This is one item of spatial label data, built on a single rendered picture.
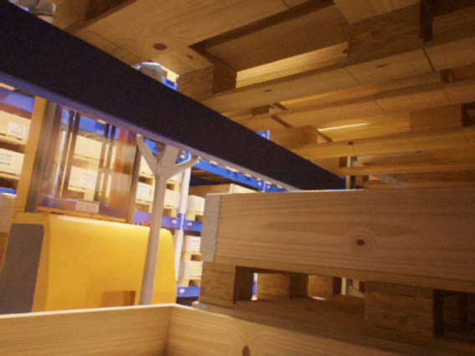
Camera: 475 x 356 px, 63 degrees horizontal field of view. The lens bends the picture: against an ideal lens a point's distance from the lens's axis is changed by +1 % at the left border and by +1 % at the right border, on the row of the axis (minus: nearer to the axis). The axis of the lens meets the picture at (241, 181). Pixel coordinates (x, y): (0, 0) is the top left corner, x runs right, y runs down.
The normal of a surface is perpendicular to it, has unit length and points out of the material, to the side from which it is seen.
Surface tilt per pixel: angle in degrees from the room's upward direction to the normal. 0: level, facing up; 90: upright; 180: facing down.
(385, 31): 90
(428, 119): 90
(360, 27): 90
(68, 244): 74
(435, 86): 90
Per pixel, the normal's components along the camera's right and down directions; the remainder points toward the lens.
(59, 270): 0.79, -0.31
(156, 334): 0.80, -0.04
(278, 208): -0.59, -0.20
